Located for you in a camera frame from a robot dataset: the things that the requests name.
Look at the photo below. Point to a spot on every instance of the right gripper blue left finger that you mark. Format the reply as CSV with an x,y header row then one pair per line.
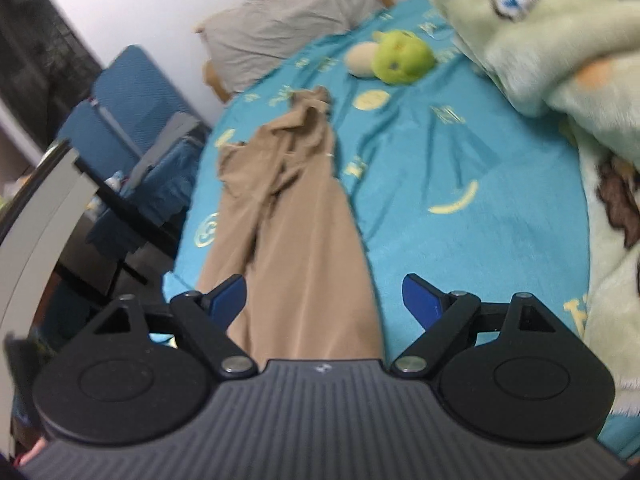
x,y
202,322

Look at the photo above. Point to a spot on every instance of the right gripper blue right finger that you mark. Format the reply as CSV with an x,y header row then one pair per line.
x,y
446,319

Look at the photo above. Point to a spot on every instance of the tan t-shirt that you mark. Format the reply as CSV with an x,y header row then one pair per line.
x,y
284,222

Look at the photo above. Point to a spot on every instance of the turquoise patterned bed sheet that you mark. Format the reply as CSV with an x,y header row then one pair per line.
x,y
445,178

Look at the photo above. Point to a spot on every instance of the white desk with dark top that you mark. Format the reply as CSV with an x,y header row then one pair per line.
x,y
37,224

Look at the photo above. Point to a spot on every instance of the grey folded cloth on chair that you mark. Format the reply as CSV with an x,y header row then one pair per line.
x,y
178,126

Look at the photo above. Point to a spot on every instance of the blue covered chair behind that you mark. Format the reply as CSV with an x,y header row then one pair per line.
x,y
97,143

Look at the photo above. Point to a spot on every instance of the blue covered chair near bed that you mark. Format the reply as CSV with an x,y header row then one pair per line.
x,y
136,99

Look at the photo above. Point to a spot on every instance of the green and beige plush toy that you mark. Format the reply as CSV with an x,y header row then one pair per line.
x,y
397,57

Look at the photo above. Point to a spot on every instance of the grey pillow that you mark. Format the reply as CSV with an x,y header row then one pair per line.
x,y
250,40

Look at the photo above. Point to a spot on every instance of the dark barred window door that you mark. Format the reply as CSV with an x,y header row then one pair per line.
x,y
46,70

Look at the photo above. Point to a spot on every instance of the light green fleece blanket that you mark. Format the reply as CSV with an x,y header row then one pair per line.
x,y
579,58

